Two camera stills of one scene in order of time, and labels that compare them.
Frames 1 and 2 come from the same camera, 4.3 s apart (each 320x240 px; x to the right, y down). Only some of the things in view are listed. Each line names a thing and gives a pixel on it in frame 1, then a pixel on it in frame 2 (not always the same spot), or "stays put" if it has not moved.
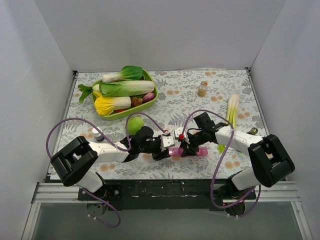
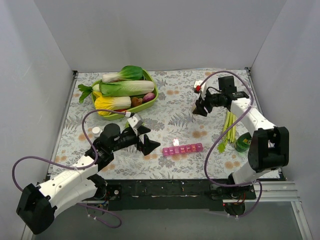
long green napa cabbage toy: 126,87 stays put
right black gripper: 189,144 to 206,102
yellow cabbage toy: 105,105 stays put
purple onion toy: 148,96 stays put
